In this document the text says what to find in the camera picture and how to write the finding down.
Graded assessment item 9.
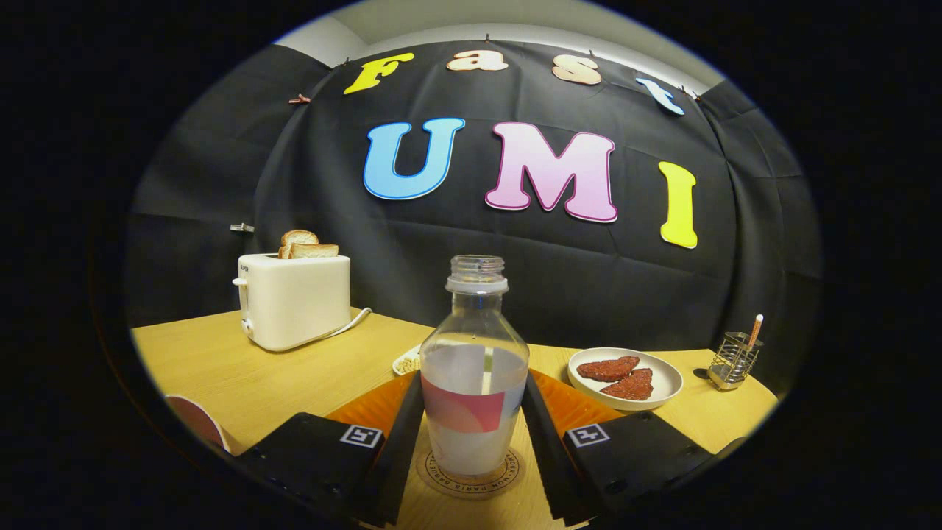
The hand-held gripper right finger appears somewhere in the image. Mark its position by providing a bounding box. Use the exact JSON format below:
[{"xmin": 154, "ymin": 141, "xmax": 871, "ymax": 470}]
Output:
[{"xmin": 521, "ymin": 370, "xmax": 715, "ymax": 527}]

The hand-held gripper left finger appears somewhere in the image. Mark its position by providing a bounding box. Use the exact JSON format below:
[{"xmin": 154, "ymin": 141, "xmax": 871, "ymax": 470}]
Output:
[{"xmin": 235, "ymin": 370, "xmax": 426, "ymax": 527}]

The clear juice bottle white label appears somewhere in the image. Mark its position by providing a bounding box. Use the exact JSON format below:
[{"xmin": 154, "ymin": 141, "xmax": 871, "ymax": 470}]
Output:
[{"xmin": 419, "ymin": 255, "xmax": 531, "ymax": 478}]

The round wooden coaster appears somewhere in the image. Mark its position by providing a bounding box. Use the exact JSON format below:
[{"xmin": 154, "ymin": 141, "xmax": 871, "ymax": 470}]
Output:
[{"xmin": 417, "ymin": 442, "xmax": 526, "ymax": 501}]

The cream cup with wooden handle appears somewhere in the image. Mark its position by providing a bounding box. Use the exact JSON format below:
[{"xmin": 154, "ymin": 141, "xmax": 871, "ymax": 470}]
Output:
[{"xmin": 166, "ymin": 395, "xmax": 230, "ymax": 454}]

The white divided snack dish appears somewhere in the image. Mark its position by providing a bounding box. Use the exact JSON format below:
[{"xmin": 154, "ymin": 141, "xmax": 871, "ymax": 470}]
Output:
[{"xmin": 392, "ymin": 344, "xmax": 423, "ymax": 377}]

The red meat slice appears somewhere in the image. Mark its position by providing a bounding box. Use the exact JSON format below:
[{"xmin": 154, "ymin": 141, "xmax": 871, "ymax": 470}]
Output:
[
  {"xmin": 600, "ymin": 368, "xmax": 654, "ymax": 401},
  {"xmin": 576, "ymin": 356, "xmax": 641, "ymax": 382}
]

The white plate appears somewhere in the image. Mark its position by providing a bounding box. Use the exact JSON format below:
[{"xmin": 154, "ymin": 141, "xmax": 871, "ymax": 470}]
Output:
[{"xmin": 567, "ymin": 347, "xmax": 684, "ymax": 411}]

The wooden table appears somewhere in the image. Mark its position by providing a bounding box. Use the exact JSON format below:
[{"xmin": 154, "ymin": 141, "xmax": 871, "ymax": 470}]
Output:
[{"xmin": 131, "ymin": 308, "xmax": 779, "ymax": 530}]

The black backdrop cloth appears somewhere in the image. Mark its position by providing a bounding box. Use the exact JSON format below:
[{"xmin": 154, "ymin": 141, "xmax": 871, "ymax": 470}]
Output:
[{"xmin": 125, "ymin": 40, "xmax": 824, "ymax": 413}]

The white toaster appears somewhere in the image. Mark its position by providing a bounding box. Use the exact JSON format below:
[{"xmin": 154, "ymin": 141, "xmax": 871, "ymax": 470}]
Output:
[{"xmin": 233, "ymin": 253, "xmax": 353, "ymax": 352}]

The metal wire utensil holder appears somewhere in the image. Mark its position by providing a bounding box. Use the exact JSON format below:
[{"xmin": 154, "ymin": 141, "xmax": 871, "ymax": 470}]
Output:
[{"xmin": 707, "ymin": 331, "xmax": 765, "ymax": 391}]

